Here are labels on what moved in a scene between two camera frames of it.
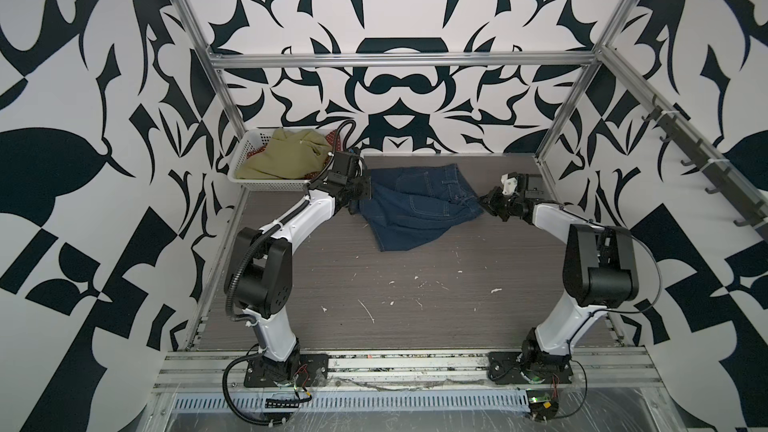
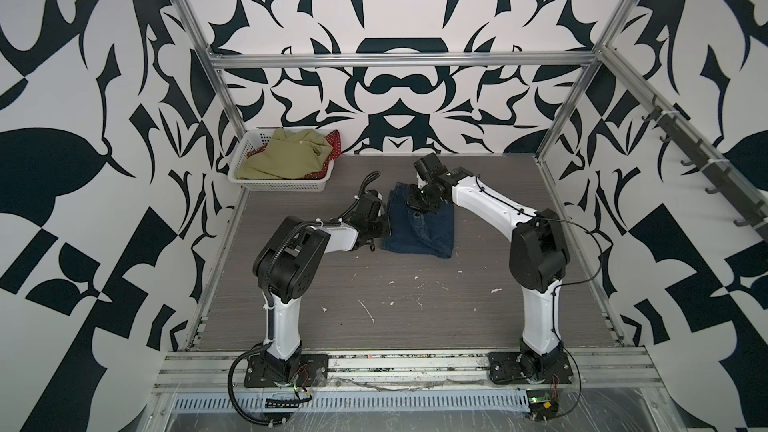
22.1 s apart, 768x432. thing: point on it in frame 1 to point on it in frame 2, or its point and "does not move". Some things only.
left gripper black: [367, 183] to [388, 227]
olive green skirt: [288, 155] does not move
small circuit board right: [541, 404] does not move
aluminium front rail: [222, 370] does not move
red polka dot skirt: [334, 139] does not move
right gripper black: [492, 202] to [411, 200]
